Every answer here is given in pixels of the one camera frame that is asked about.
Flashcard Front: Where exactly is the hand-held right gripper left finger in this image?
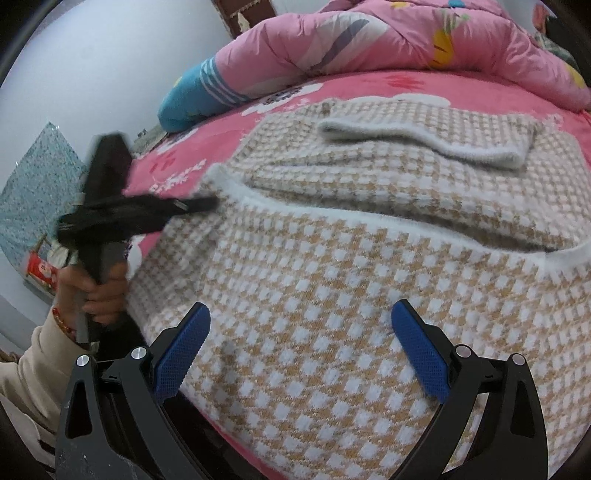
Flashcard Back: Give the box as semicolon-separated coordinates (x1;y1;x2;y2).
55;302;259;480

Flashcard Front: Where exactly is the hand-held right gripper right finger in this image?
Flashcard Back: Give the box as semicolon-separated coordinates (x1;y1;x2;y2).
390;299;550;480

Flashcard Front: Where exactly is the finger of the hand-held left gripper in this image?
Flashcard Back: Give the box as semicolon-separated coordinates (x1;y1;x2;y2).
157;196;219;221

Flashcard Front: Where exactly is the beige checkered knit coat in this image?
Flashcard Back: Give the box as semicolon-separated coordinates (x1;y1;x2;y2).
127;99;591;480

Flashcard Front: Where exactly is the person's left hand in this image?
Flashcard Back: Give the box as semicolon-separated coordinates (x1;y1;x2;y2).
54;262;131;328

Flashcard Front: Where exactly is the pink floral blanket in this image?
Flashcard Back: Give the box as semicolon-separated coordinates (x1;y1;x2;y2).
122;69;591;480

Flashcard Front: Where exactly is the teal patterned cloth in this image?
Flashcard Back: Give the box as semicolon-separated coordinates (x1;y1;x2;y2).
0;122;88;268

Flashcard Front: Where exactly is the grey patterned cloth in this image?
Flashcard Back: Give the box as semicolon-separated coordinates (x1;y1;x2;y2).
133;128;163;154

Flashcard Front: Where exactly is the red packet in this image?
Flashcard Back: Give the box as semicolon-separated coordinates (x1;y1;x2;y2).
25;251;61;289

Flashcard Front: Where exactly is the blue striped pillow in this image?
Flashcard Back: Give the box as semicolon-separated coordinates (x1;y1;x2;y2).
158;59;252;132

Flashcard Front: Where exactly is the brown wooden door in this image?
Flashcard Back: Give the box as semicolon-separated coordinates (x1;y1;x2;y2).
211;0;278;35

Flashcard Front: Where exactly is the pink printed quilt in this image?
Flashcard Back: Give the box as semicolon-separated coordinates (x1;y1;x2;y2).
215;0;591;112

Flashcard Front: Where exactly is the black padded headboard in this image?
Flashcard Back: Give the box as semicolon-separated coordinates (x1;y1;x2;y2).
545;0;591;65

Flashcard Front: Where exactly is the red beaded bracelet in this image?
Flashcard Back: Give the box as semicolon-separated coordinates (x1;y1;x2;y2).
51;305;77;342

